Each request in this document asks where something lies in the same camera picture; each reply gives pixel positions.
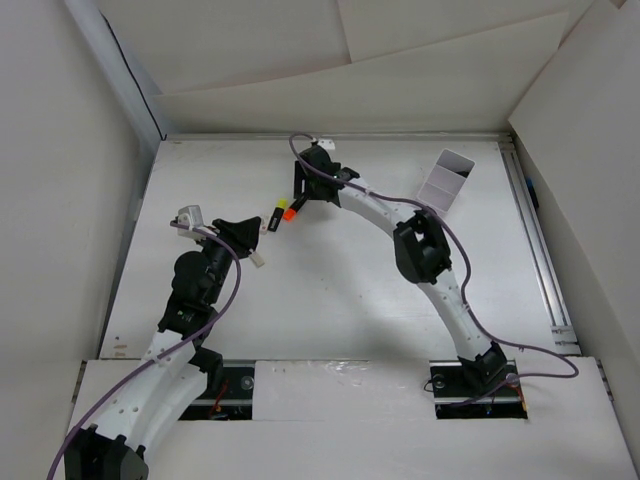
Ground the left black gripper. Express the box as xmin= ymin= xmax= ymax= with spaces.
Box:
xmin=193 ymin=216 xmax=259 ymax=304

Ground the orange highlighter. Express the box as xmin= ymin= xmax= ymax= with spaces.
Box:
xmin=283 ymin=196 xmax=307 ymax=222

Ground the blue highlighter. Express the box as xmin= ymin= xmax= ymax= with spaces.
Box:
xmin=525 ymin=177 xmax=539 ymax=210

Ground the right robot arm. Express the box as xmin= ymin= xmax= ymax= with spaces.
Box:
xmin=289 ymin=141 xmax=507 ymax=396

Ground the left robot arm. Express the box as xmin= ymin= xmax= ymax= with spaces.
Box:
xmin=60 ymin=206 xmax=261 ymax=479

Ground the yellow highlighter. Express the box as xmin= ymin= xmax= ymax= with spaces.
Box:
xmin=267 ymin=198 xmax=288 ymax=232

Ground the white divided pen holder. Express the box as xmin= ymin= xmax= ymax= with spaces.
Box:
xmin=416 ymin=149 xmax=476 ymax=216

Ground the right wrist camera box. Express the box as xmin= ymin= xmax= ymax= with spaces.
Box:
xmin=317 ymin=138 xmax=336 ymax=151

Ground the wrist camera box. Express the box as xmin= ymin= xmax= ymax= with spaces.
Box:
xmin=174 ymin=205 xmax=204 ymax=236
xmin=317 ymin=138 xmax=336 ymax=151

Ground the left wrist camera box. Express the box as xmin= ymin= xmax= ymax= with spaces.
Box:
xmin=174 ymin=205 xmax=204 ymax=236

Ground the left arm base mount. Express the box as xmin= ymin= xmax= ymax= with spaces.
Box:
xmin=179 ymin=361 xmax=255 ymax=421

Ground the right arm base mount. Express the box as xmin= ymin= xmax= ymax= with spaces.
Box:
xmin=423 ymin=361 xmax=528 ymax=420

